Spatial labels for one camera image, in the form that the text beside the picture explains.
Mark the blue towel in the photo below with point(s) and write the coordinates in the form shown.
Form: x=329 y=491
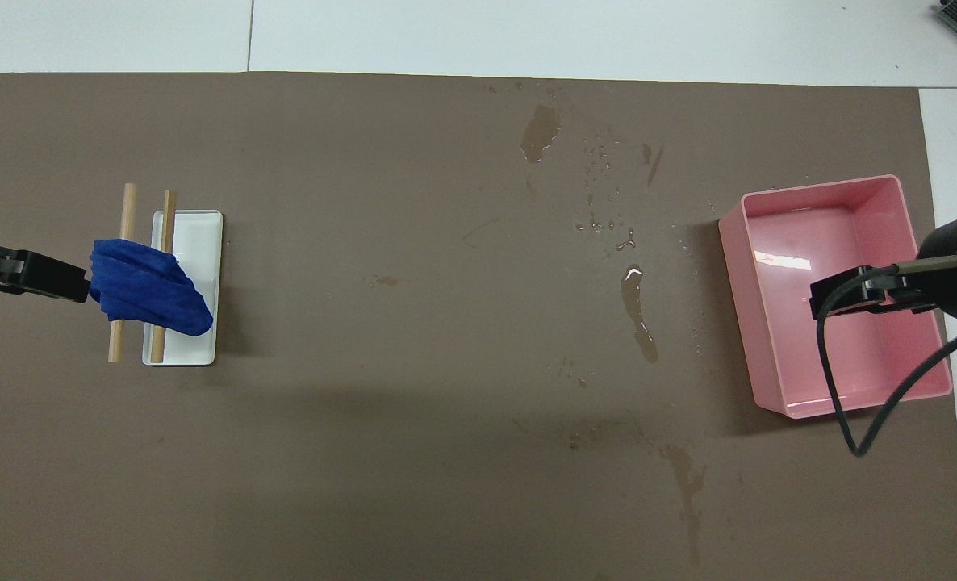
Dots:
x=152 y=286

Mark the white towel rack base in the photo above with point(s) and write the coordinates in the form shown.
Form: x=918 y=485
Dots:
x=200 y=242

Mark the long narrow water puddle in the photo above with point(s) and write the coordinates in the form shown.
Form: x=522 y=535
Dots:
x=638 y=311

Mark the wide water puddle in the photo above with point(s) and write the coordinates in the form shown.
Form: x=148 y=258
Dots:
x=540 y=133

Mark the pink plastic bin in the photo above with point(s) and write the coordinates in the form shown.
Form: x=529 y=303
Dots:
x=785 y=339

